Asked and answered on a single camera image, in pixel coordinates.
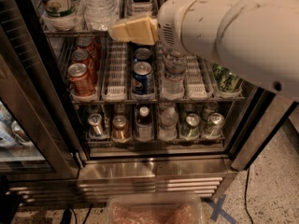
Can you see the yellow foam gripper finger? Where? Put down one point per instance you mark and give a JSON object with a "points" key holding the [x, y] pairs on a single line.
{"points": [[139, 29]]}

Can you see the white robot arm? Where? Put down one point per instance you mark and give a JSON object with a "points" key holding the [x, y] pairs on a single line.
{"points": [[258, 40]]}

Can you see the middle blue pepsi can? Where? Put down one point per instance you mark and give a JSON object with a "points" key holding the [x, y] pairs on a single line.
{"points": [[142, 55]]}

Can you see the blue pepsi can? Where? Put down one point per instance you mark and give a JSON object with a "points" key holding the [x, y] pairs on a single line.
{"points": [[143, 81], [142, 55]]}

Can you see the water bottle middle shelf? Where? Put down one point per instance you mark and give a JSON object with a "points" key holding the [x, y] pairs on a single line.
{"points": [[174, 73]]}

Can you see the front blue pepsi can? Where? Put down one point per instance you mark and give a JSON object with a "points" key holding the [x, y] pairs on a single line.
{"points": [[143, 81]]}

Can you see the clear water bottle top shelf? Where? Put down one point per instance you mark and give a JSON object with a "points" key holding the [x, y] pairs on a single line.
{"points": [[100, 14]]}

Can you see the rear red soda can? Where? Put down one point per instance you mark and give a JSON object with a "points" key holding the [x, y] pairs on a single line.
{"points": [[90, 45]]}

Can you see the red soda can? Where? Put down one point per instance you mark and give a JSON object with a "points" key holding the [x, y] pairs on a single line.
{"points": [[80, 77], [90, 45], [84, 56]]}

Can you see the empty white tray middle shelf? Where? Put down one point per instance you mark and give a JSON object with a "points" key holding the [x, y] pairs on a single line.
{"points": [[114, 87]]}

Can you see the middle red soda can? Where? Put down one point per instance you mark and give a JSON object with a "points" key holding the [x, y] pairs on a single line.
{"points": [[84, 56]]}

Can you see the front red soda can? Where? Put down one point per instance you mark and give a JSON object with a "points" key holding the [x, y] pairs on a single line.
{"points": [[80, 77]]}

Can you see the front green can middle shelf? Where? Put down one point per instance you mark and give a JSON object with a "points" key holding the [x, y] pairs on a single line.
{"points": [[226, 80]]}

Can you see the water bottle bottom shelf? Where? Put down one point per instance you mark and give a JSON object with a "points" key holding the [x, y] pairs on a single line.
{"points": [[168, 124]]}

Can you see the gold can bottom shelf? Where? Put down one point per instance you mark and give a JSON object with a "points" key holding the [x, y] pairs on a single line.
{"points": [[120, 128]]}

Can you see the stainless steel fridge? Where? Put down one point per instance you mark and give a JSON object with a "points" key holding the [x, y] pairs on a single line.
{"points": [[118, 167]]}

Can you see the left green can bottom shelf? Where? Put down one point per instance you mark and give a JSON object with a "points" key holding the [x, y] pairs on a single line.
{"points": [[190, 127]]}

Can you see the silver can bottom shelf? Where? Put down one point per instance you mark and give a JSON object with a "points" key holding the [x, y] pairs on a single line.
{"points": [[95, 122]]}

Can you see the glass fridge door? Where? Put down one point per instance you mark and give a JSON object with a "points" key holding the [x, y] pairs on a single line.
{"points": [[35, 90]]}

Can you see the empty white tray right middle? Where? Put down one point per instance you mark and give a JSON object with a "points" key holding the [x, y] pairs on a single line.
{"points": [[197, 81]]}

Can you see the dark bottle white cap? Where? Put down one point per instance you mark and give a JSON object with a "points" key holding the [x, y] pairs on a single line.
{"points": [[144, 125]]}

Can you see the clear plastic bin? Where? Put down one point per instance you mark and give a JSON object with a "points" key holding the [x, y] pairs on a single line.
{"points": [[155, 208]]}

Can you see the blue tape cross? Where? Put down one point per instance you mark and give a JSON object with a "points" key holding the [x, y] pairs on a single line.
{"points": [[217, 210]]}

